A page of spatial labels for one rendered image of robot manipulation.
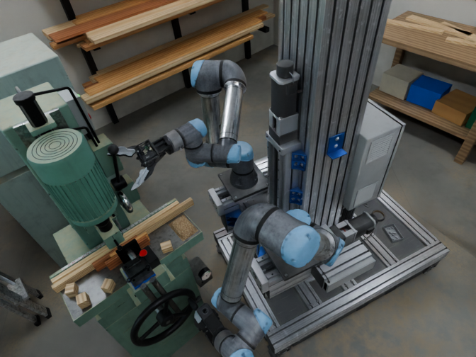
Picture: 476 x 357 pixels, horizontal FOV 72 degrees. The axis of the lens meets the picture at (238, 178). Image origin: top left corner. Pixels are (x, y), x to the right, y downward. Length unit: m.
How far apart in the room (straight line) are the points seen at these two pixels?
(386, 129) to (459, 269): 1.46
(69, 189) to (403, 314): 2.01
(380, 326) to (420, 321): 0.24
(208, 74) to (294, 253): 0.88
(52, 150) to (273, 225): 0.69
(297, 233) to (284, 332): 1.16
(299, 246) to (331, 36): 0.62
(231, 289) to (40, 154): 0.73
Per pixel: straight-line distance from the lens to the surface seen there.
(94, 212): 1.24
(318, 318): 2.04
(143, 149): 1.17
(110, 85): 3.33
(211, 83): 1.49
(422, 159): 3.37
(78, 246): 1.80
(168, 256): 1.48
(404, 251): 2.39
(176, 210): 1.56
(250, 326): 1.18
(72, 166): 1.11
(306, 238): 0.89
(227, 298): 1.18
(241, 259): 1.05
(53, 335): 2.61
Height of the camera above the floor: 2.12
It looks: 46 degrees down
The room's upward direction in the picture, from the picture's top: 6 degrees counter-clockwise
